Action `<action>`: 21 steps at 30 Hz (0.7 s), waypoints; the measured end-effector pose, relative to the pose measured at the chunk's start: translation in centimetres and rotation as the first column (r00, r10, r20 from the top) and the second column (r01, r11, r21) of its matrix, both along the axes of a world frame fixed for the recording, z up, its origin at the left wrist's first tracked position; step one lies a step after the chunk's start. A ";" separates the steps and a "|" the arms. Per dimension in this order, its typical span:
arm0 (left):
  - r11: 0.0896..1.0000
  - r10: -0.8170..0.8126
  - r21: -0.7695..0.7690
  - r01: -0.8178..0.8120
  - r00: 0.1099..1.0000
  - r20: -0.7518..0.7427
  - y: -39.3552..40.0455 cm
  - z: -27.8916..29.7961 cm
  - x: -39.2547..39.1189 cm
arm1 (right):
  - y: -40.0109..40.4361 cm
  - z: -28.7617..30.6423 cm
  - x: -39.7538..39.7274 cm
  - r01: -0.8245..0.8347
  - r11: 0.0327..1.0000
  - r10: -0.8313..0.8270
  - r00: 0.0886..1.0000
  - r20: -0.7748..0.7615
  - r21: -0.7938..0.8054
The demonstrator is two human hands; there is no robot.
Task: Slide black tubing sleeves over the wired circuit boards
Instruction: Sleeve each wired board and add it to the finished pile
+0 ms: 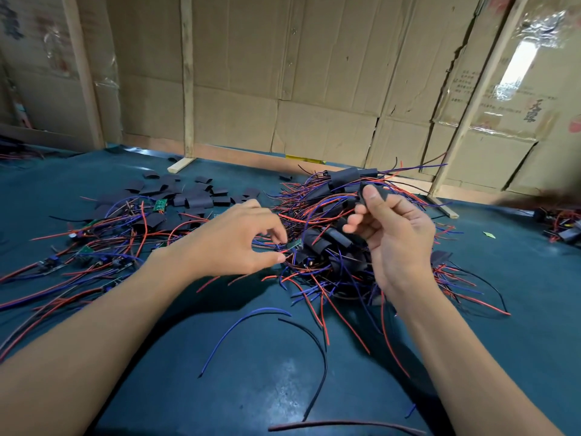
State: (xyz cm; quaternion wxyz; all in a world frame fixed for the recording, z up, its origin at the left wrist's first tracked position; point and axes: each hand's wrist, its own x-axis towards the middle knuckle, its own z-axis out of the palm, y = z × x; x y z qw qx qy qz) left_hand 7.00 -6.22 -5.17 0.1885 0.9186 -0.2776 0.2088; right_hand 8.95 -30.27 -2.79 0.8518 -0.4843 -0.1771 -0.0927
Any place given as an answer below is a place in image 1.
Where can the person's left hand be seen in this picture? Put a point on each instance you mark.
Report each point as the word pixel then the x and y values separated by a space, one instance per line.
pixel 227 245

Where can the person's right hand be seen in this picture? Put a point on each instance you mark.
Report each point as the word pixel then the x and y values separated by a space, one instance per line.
pixel 395 245

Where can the pile of black sleeve pieces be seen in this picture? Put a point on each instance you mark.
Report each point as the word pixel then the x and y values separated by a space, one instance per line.
pixel 195 200

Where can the black sleeve piece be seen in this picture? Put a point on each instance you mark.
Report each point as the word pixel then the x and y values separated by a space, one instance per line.
pixel 381 190

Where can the pile of sleeved wired boards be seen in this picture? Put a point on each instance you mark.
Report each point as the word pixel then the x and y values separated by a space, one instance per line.
pixel 327 236

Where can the pile of unsleeved wired boards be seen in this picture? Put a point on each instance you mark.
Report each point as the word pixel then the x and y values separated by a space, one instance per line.
pixel 63 268

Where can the person's right forearm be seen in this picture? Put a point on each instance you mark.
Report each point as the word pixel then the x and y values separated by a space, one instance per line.
pixel 472 377

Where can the person's left forearm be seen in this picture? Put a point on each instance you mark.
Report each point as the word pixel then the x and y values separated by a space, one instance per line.
pixel 82 349

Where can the wooden ledge board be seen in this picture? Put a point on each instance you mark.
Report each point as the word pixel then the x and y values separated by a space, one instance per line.
pixel 245 157

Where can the small green scrap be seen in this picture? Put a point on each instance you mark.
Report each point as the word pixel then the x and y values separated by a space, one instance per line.
pixel 489 235

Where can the yellow strip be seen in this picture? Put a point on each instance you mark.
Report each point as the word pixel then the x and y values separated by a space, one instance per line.
pixel 306 160

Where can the clear plastic sheet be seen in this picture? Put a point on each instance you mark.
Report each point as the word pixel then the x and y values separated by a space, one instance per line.
pixel 522 59

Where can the pale slanted wooden post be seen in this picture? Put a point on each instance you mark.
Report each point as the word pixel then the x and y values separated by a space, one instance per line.
pixel 477 95

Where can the thin wooden post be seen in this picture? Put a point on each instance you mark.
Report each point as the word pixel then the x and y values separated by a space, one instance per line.
pixel 187 77

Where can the wide wooden post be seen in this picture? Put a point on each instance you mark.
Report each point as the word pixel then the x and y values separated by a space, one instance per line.
pixel 83 72

